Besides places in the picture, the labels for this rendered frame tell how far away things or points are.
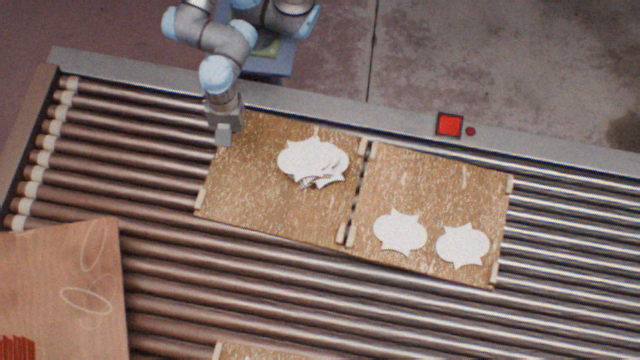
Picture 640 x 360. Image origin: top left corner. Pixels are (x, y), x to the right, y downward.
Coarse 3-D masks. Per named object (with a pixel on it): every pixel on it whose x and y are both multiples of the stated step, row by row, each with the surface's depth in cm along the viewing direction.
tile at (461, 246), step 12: (444, 228) 200; (456, 228) 200; (468, 228) 200; (444, 240) 198; (456, 240) 198; (468, 240) 198; (480, 240) 199; (444, 252) 197; (456, 252) 197; (468, 252) 197; (480, 252) 197; (456, 264) 195; (468, 264) 196; (480, 264) 196
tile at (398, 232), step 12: (384, 216) 200; (396, 216) 200; (408, 216) 200; (384, 228) 198; (396, 228) 199; (408, 228) 199; (420, 228) 199; (384, 240) 197; (396, 240) 197; (408, 240) 197; (420, 240) 198; (408, 252) 196
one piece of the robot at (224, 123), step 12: (204, 96) 178; (240, 96) 181; (240, 108) 183; (216, 120) 183; (228, 120) 183; (240, 120) 184; (216, 132) 185; (228, 132) 185; (240, 132) 189; (216, 144) 185; (228, 144) 185
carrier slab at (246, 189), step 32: (256, 128) 210; (288, 128) 210; (320, 128) 211; (224, 160) 205; (256, 160) 206; (352, 160) 207; (224, 192) 201; (256, 192) 202; (288, 192) 202; (320, 192) 203; (352, 192) 203; (256, 224) 198; (288, 224) 199; (320, 224) 199
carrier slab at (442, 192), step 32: (384, 160) 208; (416, 160) 208; (448, 160) 209; (384, 192) 204; (416, 192) 204; (448, 192) 205; (480, 192) 206; (352, 224) 200; (448, 224) 201; (480, 224) 202; (352, 256) 197; (384, 256) 196; (416, 256) 197; (480, 288) 195
